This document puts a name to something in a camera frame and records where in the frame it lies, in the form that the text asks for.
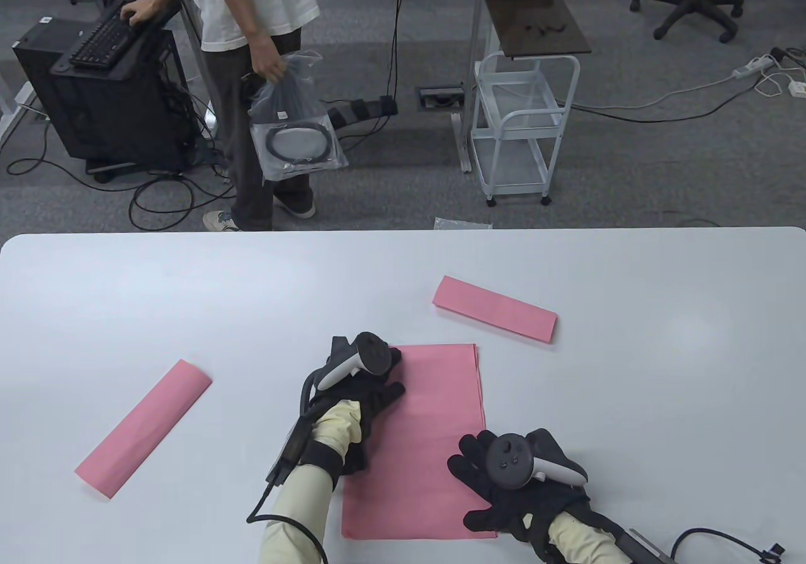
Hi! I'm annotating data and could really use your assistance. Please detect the person's left hand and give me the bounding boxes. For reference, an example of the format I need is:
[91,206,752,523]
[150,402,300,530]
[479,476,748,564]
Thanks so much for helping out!
[312,336,406,442]

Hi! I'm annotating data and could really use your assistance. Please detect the person's right hand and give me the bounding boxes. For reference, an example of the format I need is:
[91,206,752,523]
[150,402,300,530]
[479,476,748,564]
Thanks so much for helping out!
[448,429,589,543]

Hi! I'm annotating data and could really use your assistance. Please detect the person's left forearm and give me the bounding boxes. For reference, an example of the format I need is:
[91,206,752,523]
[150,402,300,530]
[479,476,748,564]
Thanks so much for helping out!
[259,400,366,564]

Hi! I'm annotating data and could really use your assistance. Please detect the black white hand controller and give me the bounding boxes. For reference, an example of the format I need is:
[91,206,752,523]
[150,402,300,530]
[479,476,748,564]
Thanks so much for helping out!
[301,331,392,415]
[485,433,589,489]

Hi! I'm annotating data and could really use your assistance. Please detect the black foot pedal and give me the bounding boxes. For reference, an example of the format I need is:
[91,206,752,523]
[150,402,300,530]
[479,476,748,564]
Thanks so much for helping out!
[326,95,400,129]

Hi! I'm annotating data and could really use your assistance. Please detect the metal floor socket box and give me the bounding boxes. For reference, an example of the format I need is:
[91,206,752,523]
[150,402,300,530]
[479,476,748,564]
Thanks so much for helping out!
[417,86,465,110]

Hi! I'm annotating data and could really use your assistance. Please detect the grey plastic bag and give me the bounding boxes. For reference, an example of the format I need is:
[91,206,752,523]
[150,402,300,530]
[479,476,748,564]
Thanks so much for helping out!
[247,51,325,125]

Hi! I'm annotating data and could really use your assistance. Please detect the metal desk leg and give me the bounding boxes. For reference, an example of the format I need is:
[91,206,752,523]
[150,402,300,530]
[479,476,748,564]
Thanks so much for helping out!
[140,0,229,178]

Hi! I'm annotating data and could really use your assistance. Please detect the black computer tower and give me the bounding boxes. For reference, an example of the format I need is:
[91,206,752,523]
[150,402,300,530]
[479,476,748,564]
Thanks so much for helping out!
[13,0,201,184]

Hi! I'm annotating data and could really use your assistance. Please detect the dark brown board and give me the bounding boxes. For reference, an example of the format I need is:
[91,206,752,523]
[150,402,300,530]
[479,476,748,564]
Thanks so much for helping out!
[483,0,593,61]

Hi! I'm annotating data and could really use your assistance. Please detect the black keyboard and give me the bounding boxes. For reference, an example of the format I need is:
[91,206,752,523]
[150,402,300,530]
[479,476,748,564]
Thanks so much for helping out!
[69,0,163,69]

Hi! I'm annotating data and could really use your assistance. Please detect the white power strip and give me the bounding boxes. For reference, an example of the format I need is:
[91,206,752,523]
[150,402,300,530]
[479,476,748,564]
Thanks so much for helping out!
[732,54,776,80]

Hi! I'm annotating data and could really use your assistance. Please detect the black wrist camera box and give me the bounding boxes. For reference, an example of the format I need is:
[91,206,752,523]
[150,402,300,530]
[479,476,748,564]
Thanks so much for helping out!
[614,526,678,564]
[266,419,314,486]

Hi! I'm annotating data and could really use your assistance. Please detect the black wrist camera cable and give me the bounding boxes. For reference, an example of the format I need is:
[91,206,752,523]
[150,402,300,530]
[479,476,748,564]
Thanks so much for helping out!
[671,528,786,564]
[246,482,329,564]

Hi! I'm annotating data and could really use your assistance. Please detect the clear bag with black cable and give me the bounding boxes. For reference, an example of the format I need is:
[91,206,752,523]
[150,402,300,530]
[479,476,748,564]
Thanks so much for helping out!
[250,120,349,182]

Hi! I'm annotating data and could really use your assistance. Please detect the white wire cart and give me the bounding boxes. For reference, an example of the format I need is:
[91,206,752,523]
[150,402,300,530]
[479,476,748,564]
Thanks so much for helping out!
[469,51,581,207]

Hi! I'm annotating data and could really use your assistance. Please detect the black floor cables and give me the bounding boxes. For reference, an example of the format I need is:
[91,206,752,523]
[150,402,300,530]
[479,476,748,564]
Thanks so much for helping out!
[6,0,419,232]

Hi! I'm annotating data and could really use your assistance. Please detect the long dark floor cable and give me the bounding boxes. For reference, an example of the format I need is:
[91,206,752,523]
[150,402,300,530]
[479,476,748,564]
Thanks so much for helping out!
[570,76,766,124]

